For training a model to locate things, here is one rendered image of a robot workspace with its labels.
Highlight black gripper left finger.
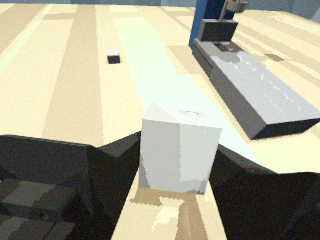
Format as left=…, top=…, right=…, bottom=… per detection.
left=0, top=130, right=141, bottom=240

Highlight tan block with round hole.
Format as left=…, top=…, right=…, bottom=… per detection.
left=138, top=102, right=223, bottom=196

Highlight small white cube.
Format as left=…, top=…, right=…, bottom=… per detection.
left=106, top=49, right=120, bottom=64

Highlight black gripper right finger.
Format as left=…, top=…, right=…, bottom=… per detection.
left=209, top=143, right=320, bottom=240

